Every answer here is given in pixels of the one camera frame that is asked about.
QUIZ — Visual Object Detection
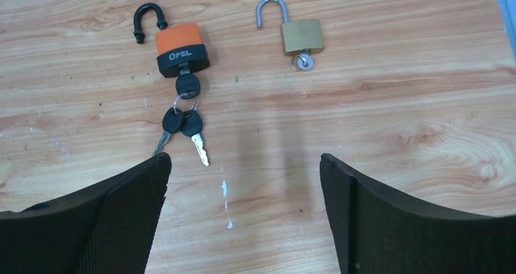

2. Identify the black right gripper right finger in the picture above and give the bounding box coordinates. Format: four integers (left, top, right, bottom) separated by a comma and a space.
319, 153, 515, 273

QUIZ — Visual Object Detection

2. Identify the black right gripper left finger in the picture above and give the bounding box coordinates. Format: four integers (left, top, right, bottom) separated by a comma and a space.
1, 153, 172, 273

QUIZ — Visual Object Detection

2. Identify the orange black Opel padlock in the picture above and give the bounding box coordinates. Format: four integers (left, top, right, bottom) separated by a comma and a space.
133, 3, 211, 78

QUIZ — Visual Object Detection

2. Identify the large brass padlock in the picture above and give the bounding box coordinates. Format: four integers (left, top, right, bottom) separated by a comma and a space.
256, 0, 325, 56

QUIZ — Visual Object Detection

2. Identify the black-headed key bunch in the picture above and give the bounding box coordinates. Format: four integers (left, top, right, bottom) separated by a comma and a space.
153, 63, 209, 166

